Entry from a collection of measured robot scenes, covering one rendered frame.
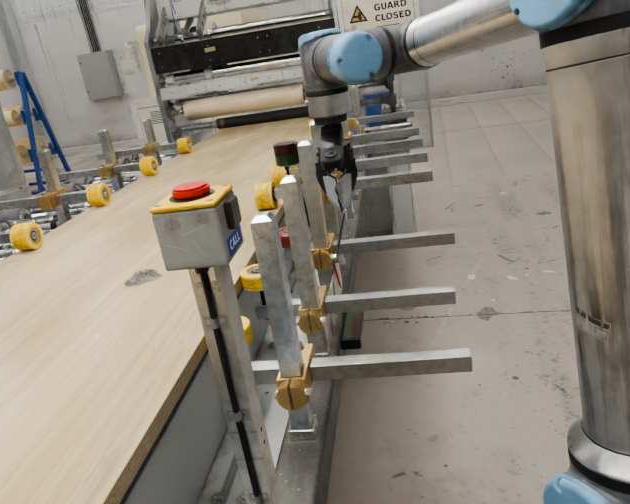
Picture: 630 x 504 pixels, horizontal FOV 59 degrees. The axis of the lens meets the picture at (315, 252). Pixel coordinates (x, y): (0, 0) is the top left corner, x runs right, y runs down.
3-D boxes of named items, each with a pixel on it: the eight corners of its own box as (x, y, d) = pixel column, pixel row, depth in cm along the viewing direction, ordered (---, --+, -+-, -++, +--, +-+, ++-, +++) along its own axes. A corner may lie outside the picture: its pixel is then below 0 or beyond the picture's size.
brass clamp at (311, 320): (332, 304, 129) (329, 284, 127) (326, 334, 116) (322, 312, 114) (306, 306, 130) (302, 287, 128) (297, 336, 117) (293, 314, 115)
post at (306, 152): (340, 316, 150) (312, 138, 133) (338, 322, 146) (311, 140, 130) (327, 317, 150) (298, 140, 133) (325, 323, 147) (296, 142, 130)
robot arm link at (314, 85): (306, 32, 107) (289, 35, 116) (316, 98, 111) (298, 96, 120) (350, 25, 110) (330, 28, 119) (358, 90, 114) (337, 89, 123)
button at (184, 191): (217, 193, 60) (213, 178, 60) (205, 204, 57) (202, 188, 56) (182, 197, 61) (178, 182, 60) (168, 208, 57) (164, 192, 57)
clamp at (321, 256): (336, 250, 150) (334, 232, 149) (332, 270, 138) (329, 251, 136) (316, 252, 151) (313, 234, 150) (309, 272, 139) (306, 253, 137)
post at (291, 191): (332, 377, 127) (299, 172, 111) (331, 386, 124) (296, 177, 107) (317, 378, 128) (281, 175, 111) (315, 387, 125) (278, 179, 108)
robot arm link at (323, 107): (347, 93, 113) (300, 99, 114) (350, 117, 114) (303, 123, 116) (349, 88, 121) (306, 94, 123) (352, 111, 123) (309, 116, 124)
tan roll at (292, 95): (386, 91, 357) (384, 71, 352) (386, 93, 345) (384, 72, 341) (176, 121, 381) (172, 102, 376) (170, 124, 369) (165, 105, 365)
